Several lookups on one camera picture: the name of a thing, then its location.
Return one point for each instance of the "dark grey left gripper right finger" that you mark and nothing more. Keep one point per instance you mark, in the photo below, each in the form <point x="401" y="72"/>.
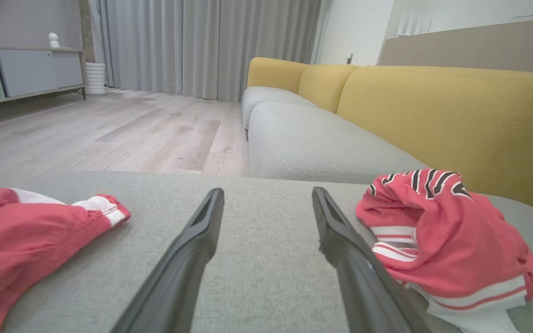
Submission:
<point x="359" y="282"/>

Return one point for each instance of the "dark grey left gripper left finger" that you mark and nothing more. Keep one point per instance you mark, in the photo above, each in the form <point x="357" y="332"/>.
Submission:
<point x="178" y="273"/>

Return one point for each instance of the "red jersey with striped trim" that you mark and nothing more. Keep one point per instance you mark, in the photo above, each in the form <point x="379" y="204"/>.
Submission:
<point x="451" y="245"/>

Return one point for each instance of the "red shorts with white stripe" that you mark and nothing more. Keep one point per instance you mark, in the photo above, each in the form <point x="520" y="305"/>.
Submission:
<point x="26" y="240"/>

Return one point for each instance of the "grey yellow sofa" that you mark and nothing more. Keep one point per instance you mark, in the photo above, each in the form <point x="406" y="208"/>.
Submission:
<point x="266" y="231"/>

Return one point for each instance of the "grey sofa seat cushion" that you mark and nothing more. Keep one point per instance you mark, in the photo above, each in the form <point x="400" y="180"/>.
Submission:
<point x="262" y="98"/>
<point x="312" y="143"/>

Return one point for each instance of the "wide yellow sofa backrest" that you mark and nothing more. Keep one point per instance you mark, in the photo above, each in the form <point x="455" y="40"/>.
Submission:
<point x="451" y="120"/>

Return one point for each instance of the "small yellow sofa backrest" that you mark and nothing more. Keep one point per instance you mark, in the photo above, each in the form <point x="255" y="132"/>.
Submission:
<point x="324" y="85"/>
<point x="273" y="74"/>

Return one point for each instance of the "white ribbed floor vase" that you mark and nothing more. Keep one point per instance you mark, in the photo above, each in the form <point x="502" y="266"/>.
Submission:
<point x="96" y="78"/>

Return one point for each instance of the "grey pleated curtain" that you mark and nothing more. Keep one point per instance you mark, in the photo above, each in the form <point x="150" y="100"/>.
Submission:
<point x="201" y="46"/>

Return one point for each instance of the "grey and green sideboard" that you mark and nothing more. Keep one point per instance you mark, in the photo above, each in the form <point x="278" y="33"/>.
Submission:
<point x="26" y="71"/>

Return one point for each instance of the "small white figurine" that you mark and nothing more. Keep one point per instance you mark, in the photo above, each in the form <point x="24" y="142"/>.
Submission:
<point x="53" y="40"/>

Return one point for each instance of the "beige wall panel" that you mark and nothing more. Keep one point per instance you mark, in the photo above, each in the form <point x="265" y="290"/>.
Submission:
<point x="479" y="46"/>

